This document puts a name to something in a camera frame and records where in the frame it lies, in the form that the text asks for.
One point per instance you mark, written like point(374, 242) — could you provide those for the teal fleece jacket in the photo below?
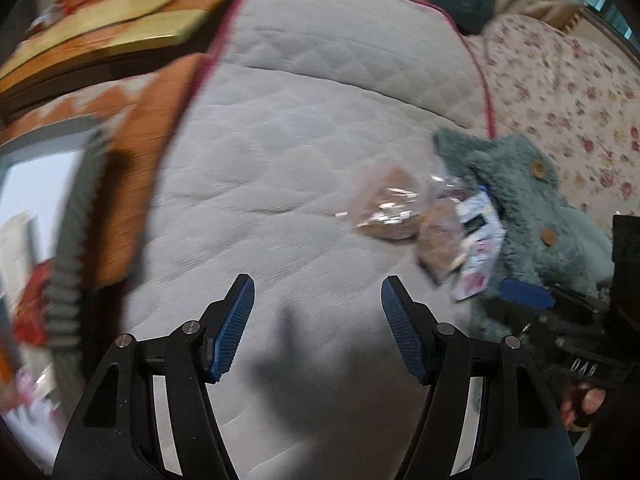
point(510, 190)

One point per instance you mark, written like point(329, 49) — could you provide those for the red snack packet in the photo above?
point(35, 300)

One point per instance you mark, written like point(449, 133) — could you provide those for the grey striped storage box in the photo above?
point(70, 240)

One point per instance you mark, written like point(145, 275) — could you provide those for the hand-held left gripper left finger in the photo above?
point(232, 325)

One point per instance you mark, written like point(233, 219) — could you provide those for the clear packet round brown cookie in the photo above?
point(387, 205)

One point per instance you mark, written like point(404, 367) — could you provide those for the person's right hand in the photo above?
point(585, 405)

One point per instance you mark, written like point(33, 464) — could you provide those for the floral blanket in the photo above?
point(575, 85)

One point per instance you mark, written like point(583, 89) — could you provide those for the wooden patchwork table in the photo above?
point(125, 25)

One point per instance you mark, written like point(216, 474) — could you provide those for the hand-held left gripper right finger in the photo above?
point(402, 330)

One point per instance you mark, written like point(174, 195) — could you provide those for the orange checkered plush blanket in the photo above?
point(145, 160)

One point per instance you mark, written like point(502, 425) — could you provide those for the white pink snack packet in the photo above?
point(477, 260)

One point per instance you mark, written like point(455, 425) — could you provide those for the clear packet brown snack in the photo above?
point(440, 235)

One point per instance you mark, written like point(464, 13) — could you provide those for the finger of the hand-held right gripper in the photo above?
point(525, 292)

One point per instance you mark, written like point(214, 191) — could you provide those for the grey quilted mat pink trim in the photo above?
point(300, 110)

